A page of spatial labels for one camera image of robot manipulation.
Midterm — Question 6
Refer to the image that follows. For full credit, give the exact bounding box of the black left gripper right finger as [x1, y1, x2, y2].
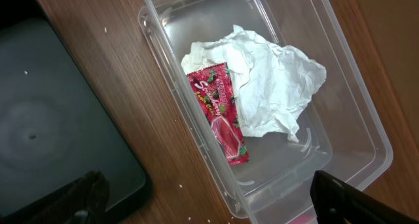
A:
[310, 170, 418, 224]

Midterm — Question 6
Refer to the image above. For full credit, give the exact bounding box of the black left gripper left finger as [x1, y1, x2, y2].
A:
[0, 170, 111, 224]

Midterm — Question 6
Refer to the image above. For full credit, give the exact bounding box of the white napkin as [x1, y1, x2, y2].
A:
[181, 25, 327, 142]

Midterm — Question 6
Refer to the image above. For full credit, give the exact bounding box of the red strawberry snack wrapper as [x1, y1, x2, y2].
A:
[187, 63, 249, 165]

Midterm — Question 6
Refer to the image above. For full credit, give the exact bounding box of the clear plastic bin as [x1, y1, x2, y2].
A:
[139, 0, 393, 223]

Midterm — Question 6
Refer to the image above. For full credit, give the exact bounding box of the black tray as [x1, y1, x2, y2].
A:
[1, 0, 152, 223]

